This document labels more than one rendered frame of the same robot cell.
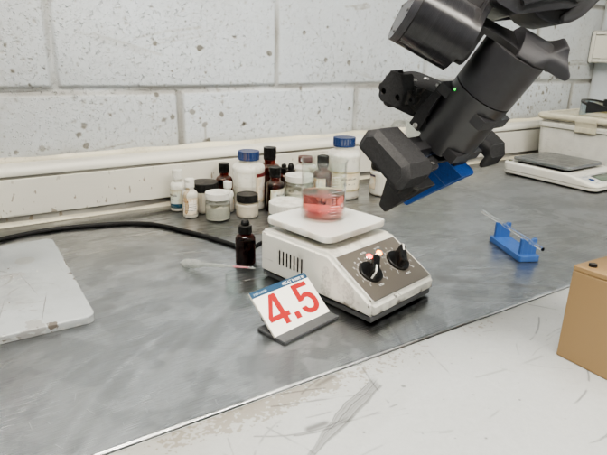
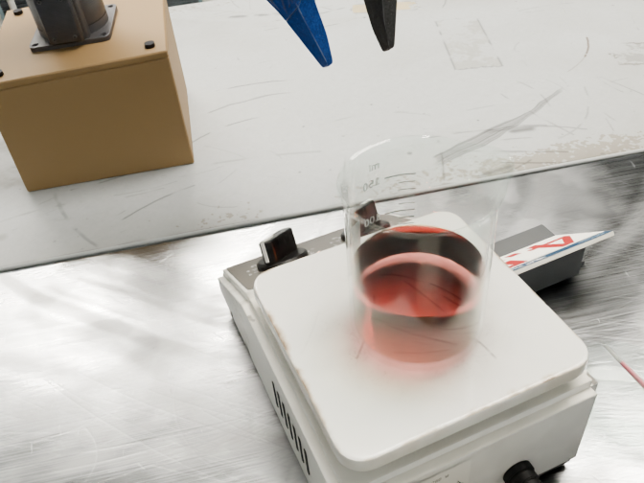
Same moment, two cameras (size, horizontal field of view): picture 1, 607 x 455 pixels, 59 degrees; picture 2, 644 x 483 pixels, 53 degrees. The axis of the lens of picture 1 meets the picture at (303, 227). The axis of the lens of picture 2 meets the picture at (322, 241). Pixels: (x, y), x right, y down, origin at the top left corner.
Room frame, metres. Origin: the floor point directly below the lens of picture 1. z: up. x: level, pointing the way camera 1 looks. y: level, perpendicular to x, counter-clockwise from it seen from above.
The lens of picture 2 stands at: (0.90, 0.02, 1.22)
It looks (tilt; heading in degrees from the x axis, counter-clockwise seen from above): 41 degrees down; 205
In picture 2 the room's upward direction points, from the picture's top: 5 degrees counter-clockwise
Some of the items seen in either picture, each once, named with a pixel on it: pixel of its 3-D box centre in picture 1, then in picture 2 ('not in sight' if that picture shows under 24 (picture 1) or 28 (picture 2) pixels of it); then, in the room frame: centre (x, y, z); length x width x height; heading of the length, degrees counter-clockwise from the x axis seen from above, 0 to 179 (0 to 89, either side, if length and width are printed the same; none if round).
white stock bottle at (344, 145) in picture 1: (343, 166); not in sight; (1.14, -0.08, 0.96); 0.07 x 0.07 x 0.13
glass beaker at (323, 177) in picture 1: (322, 190); (424, 258); (0.70, -0.02, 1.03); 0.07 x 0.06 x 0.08; 131
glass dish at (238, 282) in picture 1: (246, 281); (619, 392); (0.65, 0.08, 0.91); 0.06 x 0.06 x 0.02
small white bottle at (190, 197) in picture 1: (190, 197); not in sight; (0.96, 0.21, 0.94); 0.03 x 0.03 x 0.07
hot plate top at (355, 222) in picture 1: (325, 220); (407, 319); (0.70, -0.03, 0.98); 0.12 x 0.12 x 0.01; 45
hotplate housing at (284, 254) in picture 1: (339, 255); (382, 341); (0.68, -0.05, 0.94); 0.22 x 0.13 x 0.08; 45
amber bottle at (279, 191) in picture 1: (275, 189); not in sight; (1.01, 0.06, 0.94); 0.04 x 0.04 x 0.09
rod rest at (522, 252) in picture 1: (514, 240); not in sight; (0.82, -0.34, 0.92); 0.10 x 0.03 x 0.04; 9
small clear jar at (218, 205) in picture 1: (218, 205); not in sight; (0.95, 0.16, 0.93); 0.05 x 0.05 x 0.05
